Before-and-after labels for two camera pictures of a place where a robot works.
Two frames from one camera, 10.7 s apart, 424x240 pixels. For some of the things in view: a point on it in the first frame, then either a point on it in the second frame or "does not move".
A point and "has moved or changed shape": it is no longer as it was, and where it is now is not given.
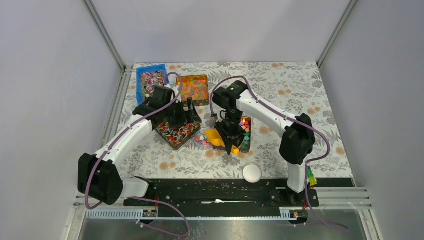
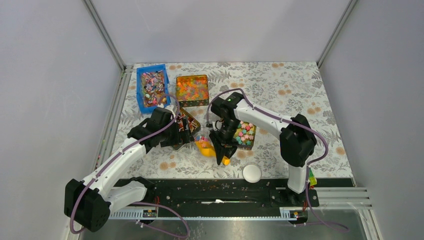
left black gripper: x=193 y=116 -> x=182 y=137
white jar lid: x=251 y=173 does not move
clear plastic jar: x=201 y=141 does not move
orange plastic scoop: x=213 y=137 has moved or changed shape
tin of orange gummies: x=195 y=87 does not move
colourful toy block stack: x=312 y=180 does not move
